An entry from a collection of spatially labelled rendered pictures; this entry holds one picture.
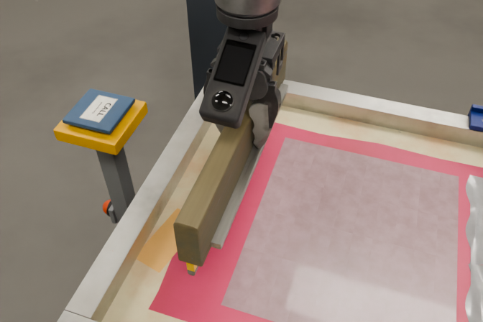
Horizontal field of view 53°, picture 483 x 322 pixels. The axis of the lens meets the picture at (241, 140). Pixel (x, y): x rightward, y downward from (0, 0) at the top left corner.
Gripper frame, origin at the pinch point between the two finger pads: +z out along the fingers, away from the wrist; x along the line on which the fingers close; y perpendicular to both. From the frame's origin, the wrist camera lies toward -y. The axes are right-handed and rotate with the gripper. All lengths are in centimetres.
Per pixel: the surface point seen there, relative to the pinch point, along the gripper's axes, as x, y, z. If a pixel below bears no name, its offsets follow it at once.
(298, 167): -6.8, 10.4, 14.0
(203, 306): -0.6, -18.2, 13.9
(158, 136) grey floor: 72, 95, 110
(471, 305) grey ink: -34.7, -6.7, 13.8
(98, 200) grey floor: 79, 54, 110
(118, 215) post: 33, 10, 44
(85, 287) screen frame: 14.0, -22.2, 10.4
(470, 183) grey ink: -34.6, 15.6, 13.8
